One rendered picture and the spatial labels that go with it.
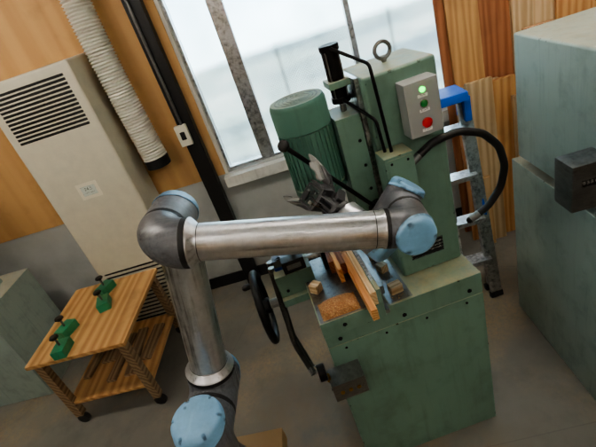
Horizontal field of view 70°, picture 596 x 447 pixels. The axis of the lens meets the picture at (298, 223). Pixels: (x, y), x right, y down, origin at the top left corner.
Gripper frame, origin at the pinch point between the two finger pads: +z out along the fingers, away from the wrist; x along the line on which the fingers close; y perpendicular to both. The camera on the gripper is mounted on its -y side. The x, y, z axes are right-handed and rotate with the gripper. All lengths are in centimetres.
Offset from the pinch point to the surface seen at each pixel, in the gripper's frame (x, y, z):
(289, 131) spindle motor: -9.7, 2.1, 8.5
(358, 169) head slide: -9.3, -17.7, -8.1
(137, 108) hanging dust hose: 40, -50, 144
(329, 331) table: 35.6, -10.4, -32.3
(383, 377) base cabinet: 52, -44, -50
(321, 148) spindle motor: -9.9, -5.6, 0.7
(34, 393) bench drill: 235, -36, 111
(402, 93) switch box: -34.9, -8.1, -11.1
